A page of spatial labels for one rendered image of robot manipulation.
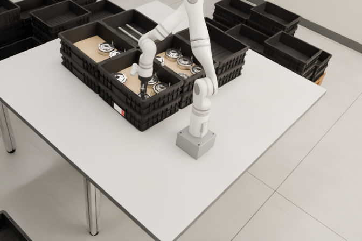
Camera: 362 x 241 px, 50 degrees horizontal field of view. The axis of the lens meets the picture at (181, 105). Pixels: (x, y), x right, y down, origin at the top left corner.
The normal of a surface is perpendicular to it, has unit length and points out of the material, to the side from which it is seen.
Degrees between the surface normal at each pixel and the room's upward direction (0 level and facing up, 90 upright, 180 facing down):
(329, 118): 0
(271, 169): 0
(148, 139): 0
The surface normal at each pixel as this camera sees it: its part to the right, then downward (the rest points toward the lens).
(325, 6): -0.66, 0.44
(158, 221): 0.11, -0.75
